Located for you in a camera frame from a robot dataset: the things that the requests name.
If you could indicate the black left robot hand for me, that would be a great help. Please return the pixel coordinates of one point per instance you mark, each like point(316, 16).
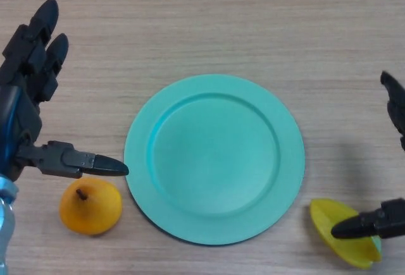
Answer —
point(19, 113)

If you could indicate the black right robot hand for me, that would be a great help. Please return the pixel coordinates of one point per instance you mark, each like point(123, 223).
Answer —
point(386, 221)

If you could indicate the yellow starfruit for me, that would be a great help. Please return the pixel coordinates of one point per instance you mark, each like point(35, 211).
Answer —
point(351, 253)

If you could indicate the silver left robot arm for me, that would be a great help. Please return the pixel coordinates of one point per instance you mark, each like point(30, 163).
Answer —
point(6, 224)

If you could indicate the teal round plate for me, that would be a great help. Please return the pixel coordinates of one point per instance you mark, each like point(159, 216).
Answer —
point(215, 161)

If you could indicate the orange yellow pear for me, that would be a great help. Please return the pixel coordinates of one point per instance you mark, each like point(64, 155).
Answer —
point(91, 208)

